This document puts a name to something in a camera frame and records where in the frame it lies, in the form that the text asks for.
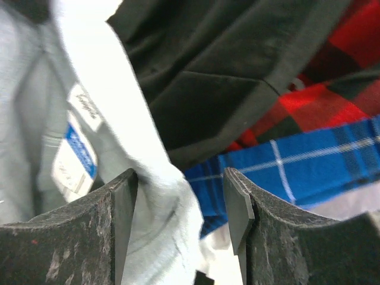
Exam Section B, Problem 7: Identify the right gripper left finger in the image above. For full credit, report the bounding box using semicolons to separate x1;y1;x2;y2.
1;169;138;285

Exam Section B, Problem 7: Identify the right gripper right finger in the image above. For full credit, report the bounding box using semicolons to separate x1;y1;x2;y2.
223;168;379;284

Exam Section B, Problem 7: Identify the grey button shirt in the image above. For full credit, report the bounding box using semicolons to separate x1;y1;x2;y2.
1;1;203;284

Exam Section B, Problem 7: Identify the blue plaid shirt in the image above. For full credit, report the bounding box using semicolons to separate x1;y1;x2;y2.
185;116;379;237

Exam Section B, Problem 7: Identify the red black plaid shirt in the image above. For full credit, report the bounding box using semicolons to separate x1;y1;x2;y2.
227;1;379;151

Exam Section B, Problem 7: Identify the black hanging shirt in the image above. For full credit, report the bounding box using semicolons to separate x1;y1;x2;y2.
108;0;350;170

